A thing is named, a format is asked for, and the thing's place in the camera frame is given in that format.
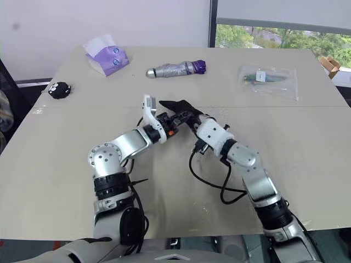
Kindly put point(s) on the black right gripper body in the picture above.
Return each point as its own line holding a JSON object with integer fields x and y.
{"x": 198, "y": 120}

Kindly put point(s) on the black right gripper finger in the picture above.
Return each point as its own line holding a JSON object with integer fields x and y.
{"x": 187, "y": 106}
{"x": 171, "y": 105}

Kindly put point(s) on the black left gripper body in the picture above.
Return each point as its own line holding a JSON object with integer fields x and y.
{"x": 167, "y": 122}

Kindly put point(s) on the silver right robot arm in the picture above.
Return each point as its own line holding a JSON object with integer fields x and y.
{"x": 257, "y": 186}

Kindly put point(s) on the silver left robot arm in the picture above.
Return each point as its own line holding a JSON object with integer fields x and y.
{"x": 129, "y": 143}

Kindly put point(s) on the black pouch with cartoon eyes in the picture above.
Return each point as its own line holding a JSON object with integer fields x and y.
{"x": 59, "y": 90}

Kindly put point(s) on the clear plastic bag with items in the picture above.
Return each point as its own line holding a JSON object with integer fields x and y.
{"x": 267, "y": 82}

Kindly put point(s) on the purple tissue pack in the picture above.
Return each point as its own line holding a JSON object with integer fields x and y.
{"x": 108, "y": 56}

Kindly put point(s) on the grey window roller blind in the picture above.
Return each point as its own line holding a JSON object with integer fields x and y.
{"x": 282, "y": 13}

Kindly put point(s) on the open cardboard box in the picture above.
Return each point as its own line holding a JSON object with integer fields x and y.
{"x": 330, "y": 67}

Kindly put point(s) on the grey robot torso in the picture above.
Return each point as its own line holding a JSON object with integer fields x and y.
{"x": 55, "y": 253}

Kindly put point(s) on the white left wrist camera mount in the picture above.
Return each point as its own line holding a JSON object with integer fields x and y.
{"x": 149, "y": 116}

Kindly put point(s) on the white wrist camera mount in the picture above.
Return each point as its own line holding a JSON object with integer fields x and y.
{"x": 214, "y": 134}
{"x": 149, "y": 116}

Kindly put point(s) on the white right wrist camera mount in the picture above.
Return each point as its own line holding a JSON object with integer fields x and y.
{"x": 214, "y": 134}

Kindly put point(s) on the dark window frame post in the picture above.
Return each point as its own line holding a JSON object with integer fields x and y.
{"x": 213, "y": 23}

